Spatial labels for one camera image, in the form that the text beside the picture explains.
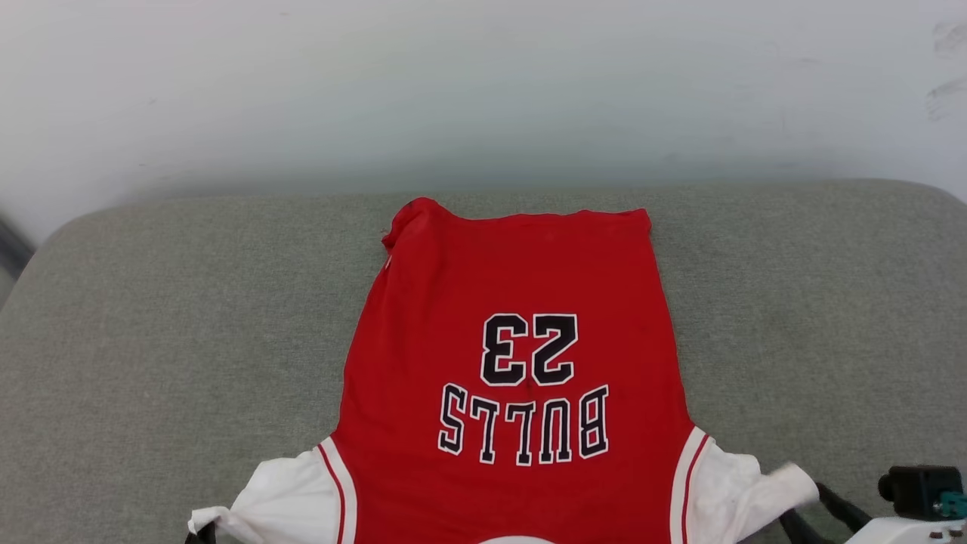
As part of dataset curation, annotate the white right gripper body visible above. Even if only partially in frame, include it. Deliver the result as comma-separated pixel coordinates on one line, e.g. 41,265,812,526
845,516,967,544

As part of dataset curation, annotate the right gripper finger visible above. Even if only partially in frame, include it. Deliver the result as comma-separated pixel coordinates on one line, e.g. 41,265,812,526
816,484,874,534
778,510,829,544

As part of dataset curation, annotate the red Bulls basketball jersey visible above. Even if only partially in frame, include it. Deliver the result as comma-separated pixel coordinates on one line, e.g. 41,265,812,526
189,198,821,544

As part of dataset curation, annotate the grey fabric sofa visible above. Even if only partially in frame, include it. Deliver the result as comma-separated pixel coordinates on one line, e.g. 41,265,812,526
0,180,967,544

